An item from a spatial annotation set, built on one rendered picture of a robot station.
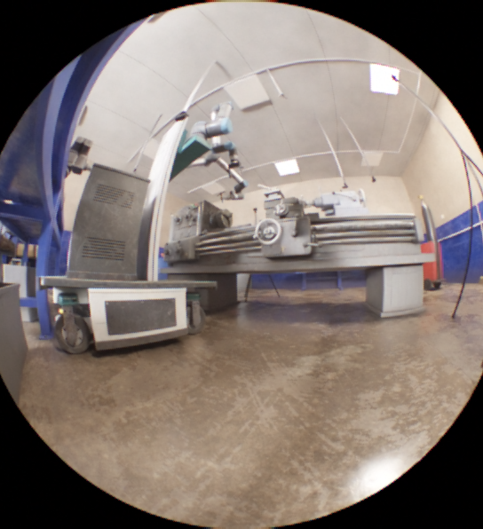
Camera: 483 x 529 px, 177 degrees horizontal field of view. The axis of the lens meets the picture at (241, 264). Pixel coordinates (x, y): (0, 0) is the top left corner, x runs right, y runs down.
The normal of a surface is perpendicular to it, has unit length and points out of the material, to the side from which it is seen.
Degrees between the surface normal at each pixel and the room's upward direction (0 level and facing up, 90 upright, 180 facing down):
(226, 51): 180
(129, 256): 90
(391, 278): 90
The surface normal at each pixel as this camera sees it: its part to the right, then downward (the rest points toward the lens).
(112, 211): 0.80, -0.06
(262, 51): 0.00, 1.00
